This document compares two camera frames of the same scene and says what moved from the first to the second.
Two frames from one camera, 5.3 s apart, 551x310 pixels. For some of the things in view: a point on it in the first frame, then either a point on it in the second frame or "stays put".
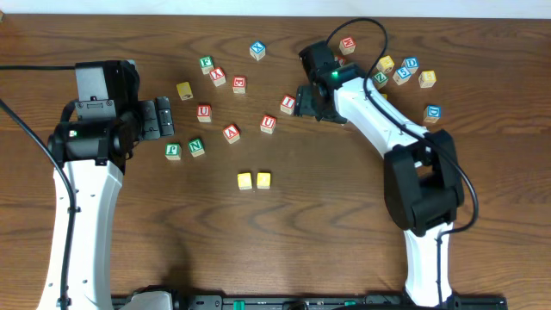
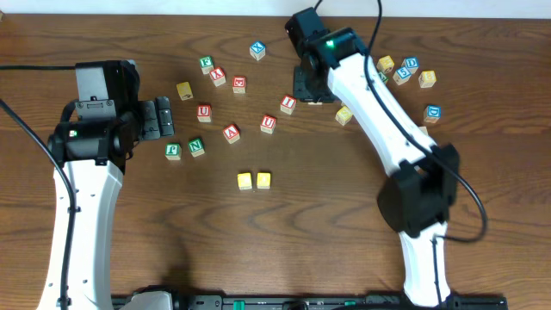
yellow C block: x=244 y=181 stays put
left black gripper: x=151 y=118 stays put
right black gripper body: x=307 y=102 -> x=304 y=86
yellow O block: x=263 y=180 stays put
